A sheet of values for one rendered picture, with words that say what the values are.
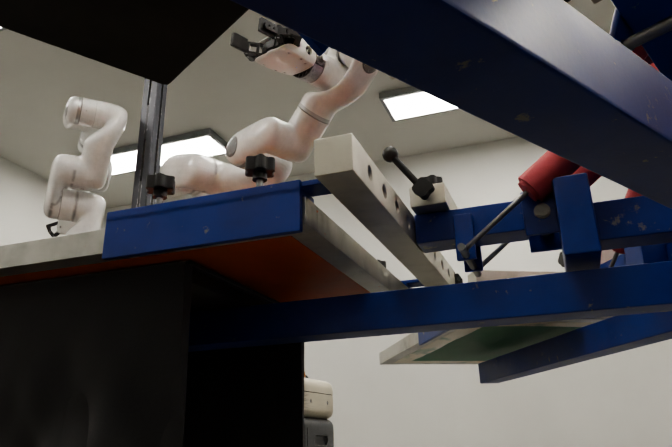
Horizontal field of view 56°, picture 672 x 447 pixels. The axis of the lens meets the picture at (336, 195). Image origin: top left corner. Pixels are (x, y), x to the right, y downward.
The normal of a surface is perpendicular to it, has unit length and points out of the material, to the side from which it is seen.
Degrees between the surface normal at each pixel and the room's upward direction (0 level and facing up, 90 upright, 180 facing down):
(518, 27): 90
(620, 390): 90
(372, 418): 90
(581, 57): 90
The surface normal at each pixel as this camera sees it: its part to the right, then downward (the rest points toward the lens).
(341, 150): -0.34, -0.35
